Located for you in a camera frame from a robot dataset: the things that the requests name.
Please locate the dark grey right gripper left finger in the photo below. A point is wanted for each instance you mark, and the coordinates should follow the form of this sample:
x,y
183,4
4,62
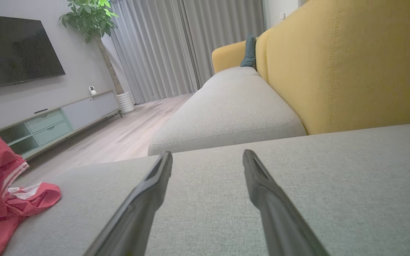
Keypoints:
x,y
137,213

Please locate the black remote control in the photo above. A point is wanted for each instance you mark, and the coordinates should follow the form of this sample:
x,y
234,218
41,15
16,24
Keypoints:
x,y
41,111

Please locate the small white security camera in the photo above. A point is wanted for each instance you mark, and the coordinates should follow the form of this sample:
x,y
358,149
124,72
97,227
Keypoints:
x,y
92,90

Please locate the black flat television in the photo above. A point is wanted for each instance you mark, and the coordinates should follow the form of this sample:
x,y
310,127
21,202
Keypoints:
x,y
12,53

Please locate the grey curtains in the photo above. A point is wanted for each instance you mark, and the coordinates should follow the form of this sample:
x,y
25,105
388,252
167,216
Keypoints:
x,y
162,49

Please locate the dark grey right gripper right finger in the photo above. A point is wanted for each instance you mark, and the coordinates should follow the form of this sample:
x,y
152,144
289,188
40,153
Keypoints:
x,y
279,220

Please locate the grey sofa seat cushion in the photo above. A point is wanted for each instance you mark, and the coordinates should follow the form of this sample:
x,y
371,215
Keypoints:
x,y
235,71

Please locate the green indoor tree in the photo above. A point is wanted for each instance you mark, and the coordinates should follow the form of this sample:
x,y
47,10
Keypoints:
x,y
91,17

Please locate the yellow sofa armrest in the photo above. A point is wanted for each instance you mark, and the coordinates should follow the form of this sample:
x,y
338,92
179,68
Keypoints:
x,y
228,55

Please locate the grey and green TV cabinet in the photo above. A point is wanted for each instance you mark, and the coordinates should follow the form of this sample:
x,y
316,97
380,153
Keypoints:
x,y
84,112

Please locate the yellow sofa backrest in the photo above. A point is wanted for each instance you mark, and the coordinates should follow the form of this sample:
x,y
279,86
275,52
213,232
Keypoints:
x,y
351,64
261,57

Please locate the grey sofa back cushion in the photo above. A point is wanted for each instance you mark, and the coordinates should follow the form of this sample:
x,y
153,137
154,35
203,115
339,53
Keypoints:
x,y
226,113

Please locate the teal throw pillow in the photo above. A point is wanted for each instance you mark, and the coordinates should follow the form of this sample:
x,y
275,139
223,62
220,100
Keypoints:
x,y
249,51

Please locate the yellow and grey sofa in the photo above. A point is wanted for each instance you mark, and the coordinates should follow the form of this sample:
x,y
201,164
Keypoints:
x,y
333,185

